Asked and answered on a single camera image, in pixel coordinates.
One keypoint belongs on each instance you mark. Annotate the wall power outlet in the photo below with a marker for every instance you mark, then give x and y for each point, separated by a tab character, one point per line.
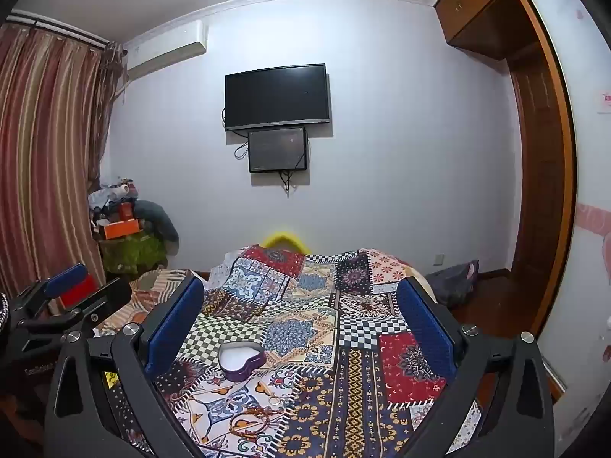
438	259

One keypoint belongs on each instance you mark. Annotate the white sliding wardrobe door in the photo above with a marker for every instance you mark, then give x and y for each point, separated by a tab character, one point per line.
587	162

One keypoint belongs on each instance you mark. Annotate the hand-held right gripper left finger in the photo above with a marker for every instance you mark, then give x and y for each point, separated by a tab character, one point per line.
174	327

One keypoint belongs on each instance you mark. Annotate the pile of white clutter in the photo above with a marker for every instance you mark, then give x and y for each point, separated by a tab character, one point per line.
110	195

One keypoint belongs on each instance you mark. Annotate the black wall television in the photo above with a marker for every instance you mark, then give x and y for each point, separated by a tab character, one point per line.
277	98

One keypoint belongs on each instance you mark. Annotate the yellow curved object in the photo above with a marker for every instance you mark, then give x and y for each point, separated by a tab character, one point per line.
286	240

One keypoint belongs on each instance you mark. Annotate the small black wall monitor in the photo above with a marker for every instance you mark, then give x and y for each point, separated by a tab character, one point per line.
278	150

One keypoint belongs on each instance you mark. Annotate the orange striped bed sheet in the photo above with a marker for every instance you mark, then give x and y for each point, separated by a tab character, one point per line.
148	291

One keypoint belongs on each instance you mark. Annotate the pink paper note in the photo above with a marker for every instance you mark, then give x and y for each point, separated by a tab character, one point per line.
605	101

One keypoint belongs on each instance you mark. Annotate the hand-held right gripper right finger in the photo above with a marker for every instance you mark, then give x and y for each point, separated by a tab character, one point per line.
425	329

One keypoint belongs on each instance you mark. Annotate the curtain rod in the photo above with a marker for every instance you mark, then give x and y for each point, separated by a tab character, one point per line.
57	28

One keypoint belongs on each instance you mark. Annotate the grey jewellery tray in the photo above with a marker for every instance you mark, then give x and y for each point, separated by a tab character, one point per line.
238	375

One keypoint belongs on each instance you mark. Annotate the striped brown curtain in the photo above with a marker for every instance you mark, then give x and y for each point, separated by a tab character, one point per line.
47	152

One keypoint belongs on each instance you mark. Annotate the small red-orange box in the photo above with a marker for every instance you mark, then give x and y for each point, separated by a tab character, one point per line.
126	211

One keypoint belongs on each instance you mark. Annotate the wooden door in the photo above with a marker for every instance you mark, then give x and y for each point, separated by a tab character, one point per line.
539	176

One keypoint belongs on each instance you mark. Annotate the orange flat box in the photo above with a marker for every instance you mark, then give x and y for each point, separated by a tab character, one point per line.
121	230

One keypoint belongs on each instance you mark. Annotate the patchwork printed blanket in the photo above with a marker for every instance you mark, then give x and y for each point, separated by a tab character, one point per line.
305	324

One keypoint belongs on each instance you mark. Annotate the wooden overhead cabinet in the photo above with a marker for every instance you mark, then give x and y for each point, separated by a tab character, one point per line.
477	4

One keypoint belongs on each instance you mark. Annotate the dark bag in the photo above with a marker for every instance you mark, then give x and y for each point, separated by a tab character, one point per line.
451	284

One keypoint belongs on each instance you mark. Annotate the pink wall sticker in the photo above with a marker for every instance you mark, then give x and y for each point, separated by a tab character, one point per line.
594	219

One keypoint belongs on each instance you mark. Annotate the green box with clutter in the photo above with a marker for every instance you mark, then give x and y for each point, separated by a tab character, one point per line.
131	255

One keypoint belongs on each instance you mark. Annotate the white wall air conditioner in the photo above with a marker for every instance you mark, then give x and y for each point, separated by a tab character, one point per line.
164	52

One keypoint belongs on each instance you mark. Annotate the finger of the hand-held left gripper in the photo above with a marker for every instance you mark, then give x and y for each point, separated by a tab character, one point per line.
67	279
102	298

